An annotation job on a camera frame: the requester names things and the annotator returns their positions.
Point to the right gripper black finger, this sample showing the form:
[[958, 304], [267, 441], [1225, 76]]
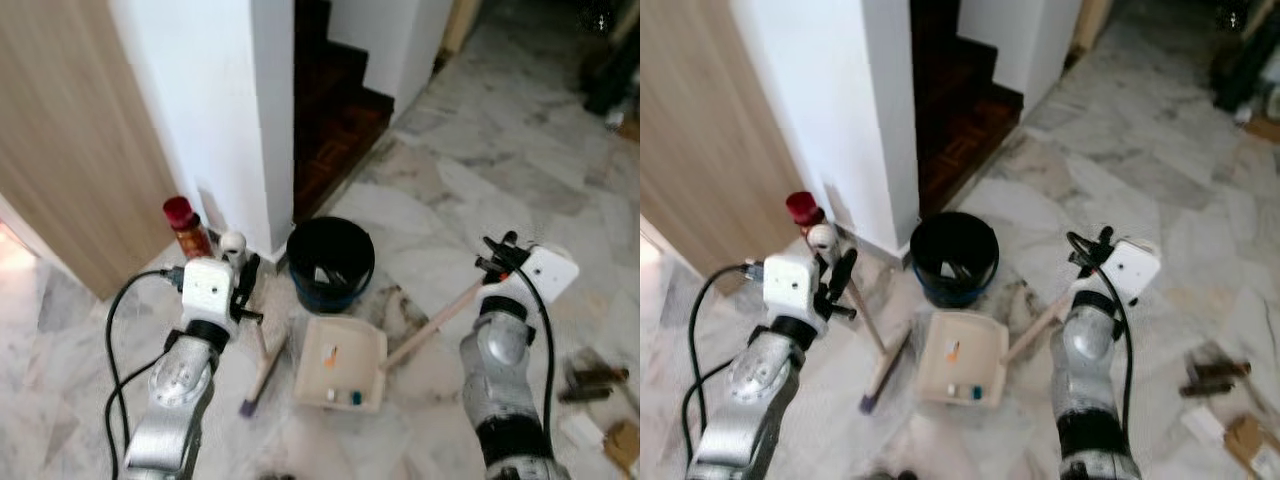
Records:
[[1103, 235], [509, 240]]

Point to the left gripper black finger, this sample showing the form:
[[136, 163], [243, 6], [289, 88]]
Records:
[[843, 312], [846, 265], [252, 316], [251, 266]]

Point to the wooden broom purple bristles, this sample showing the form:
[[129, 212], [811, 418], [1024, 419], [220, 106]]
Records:
[[885, 370], [262, 370]]

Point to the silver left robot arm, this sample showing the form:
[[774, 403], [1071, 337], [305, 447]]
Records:
[[175, 400], [750, 400]]

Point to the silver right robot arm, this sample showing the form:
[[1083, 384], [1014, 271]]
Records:
[[1085, 380], [505, 390]]

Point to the red capped brown bottle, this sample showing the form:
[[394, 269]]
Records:
[[805, 210], [187, 230]]

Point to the rubbish piece inside bucket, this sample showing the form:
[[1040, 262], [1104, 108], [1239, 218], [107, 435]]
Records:
[[325, 272], [955, 268]]

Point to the black round bucket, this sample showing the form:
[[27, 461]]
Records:
[[950, 245], [330, 250]]

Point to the dark brown rubbish piece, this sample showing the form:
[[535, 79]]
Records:
[[1215, 378], [595, 385]]

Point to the dark wooden staircase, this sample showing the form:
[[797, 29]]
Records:
[[960, 110], [335, 120]]

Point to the white paper scrap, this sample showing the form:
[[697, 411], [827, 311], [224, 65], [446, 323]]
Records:
[[583, 430], [1205, 425]]

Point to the brown cardboard scrap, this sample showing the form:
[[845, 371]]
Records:
[[622, 445], [1250, 440]]

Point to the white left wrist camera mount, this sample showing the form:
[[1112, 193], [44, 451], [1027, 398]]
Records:
[[208, 288], [790, 285]]

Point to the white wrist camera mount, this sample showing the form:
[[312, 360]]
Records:
[[1130, 265], [548, 272], [208, 288], [790, 285]]

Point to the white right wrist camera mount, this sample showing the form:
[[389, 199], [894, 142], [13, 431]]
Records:
[[1130, 265], [548, 272]]

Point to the light wood wall panel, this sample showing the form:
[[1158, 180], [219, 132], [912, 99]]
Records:
[[70, 130], [710, 120]]

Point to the light wooden door frame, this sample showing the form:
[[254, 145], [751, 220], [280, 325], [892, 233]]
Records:
[[460, 25], [1085, 25]]

